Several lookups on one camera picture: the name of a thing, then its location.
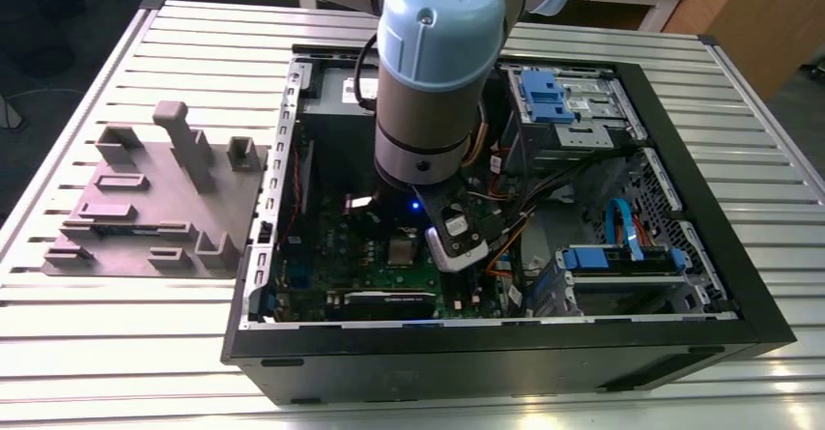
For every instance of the silver topped CPU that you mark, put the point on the silver topped CPU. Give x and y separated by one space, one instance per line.
402 251

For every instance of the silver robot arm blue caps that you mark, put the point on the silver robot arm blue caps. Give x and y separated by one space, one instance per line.
425 111

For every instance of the green motherboard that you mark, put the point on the green motherboard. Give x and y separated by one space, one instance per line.
345 266

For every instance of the grey power supply unit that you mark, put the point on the grey power supply unit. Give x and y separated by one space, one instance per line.
336 150

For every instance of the black RAM slot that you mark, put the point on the black RAM slot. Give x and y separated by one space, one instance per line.
475 287
457 290

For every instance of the black graphics card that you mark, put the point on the black graphics card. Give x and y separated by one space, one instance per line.
386 302

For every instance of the small blue drive latch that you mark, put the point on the small blue drive latch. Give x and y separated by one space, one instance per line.
553 113

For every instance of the hard disk in blue carrier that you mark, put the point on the hard disk in blue carrier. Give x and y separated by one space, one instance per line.
589 258

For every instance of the grey metal drive cage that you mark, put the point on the grey metal drive cage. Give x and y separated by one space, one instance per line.
580 140

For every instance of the black open PC case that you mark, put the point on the black open PC case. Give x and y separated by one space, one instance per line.
452 367

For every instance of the large blue drive latch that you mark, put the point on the large blue drive latch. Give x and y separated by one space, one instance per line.
545 87

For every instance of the grey plastic parts rack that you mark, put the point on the grey plastic parts rack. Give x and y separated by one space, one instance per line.
155 208

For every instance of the grey metal disk bay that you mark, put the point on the grey metal disk bay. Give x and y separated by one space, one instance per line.
632 285

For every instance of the wooden cabinet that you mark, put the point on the wooden cabinet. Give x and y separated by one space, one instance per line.
762 24

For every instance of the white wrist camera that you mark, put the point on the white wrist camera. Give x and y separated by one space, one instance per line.
458 256

